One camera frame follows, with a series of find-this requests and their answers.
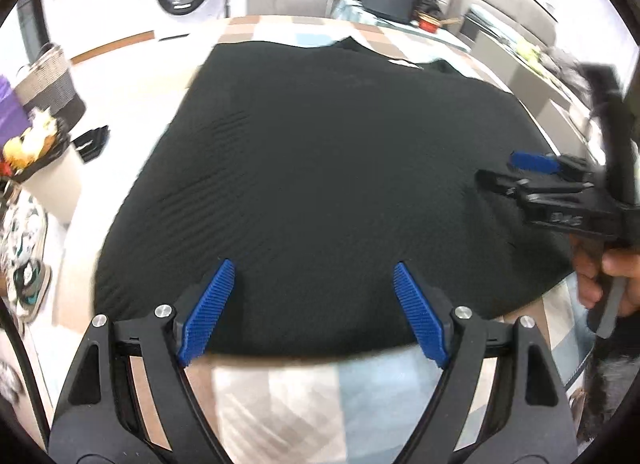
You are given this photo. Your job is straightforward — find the purple bag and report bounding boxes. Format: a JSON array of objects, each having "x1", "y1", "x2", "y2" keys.
[{"x1": 0, "y1": 75, "x2": 30, "y2": 139}]

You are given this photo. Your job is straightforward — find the black cable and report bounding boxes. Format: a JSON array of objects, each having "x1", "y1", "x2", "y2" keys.
[{"x1": 0, "y1": 300, "x2": 57, "y2": 447}]

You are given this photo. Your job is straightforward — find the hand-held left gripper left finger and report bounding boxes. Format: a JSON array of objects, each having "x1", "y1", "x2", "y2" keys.
[{"x1": 47, "y1": 258, "x2": 237, "y2": 464}]

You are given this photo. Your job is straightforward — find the red round tin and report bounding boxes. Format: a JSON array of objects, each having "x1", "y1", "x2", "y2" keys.
[{"x1": 416, "y1": 14, "x2": 445, "y2": 36}]

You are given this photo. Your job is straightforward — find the checkered blanket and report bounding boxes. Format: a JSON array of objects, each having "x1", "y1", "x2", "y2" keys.
[{"x1": 127, "y1": 14, "x2": 608, "y2": 464}]

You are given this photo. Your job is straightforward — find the yellow plush toy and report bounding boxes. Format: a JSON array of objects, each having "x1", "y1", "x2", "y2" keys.
[{"x1": 1, "y1": 111, "x2": 57, "y2": 166}]

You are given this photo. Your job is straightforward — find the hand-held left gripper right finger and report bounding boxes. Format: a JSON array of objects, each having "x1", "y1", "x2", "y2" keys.
[{"x1": 392, "y1": 261, "x2": 579, "y2": 464}]

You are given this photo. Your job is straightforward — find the wicker basket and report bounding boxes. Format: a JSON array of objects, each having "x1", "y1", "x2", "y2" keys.
[{"x1": 14, "y1": 43, "x2": 87, "y2": 121}]

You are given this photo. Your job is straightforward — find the person's right hand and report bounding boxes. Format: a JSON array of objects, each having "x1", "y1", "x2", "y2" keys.
[{"x1": 571, "y1": 237, "x2": 640, "y2": 319}]

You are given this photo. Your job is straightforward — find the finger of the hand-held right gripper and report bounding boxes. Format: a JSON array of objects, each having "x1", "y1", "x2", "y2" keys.
[
  {"x1": 509, "y1": 151, "x2": 598, "y2": 181},
  {"x1": 475, "y1": 169, "x2": 606, "y2": 207}
]

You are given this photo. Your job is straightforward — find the green toy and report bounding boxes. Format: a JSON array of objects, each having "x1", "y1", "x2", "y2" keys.
[{"x1": 517, "y1": 40, "x2": 546, "y2": 65}]

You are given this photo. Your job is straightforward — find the low grey cabinet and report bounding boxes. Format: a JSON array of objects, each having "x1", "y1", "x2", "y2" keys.
[{"x1": 459, "y1": 7, "x2": 568, "y2": 95}]

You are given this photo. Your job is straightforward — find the black knit sweater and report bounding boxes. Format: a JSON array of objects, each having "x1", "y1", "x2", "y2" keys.
[{"x1": 92, "y1": 37, "x2": 608, "y2": 360}]

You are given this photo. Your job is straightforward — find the black slippers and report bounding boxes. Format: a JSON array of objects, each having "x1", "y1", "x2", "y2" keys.
[{"x1": 72, "y1": 125, "x2": 111, "y2": 163}]

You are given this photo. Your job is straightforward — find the white patterned shoe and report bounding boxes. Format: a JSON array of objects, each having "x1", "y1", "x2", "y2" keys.
[{"x1": 0, "y1": 184, "x2": 52, "y2": 321}]

